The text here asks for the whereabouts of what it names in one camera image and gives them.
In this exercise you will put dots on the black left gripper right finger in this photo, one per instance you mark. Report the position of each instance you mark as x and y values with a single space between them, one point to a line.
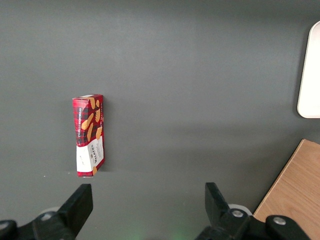
217 215

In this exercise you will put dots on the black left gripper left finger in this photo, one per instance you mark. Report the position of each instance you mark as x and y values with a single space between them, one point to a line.
75 210

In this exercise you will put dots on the wooden drawer cabinet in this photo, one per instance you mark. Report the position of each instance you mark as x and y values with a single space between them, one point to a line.
295 187

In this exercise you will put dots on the red tartan shortbread box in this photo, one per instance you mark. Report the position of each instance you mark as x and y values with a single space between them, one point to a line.
86 140

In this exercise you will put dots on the beige plastic tray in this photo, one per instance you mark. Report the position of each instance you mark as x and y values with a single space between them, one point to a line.
312 75

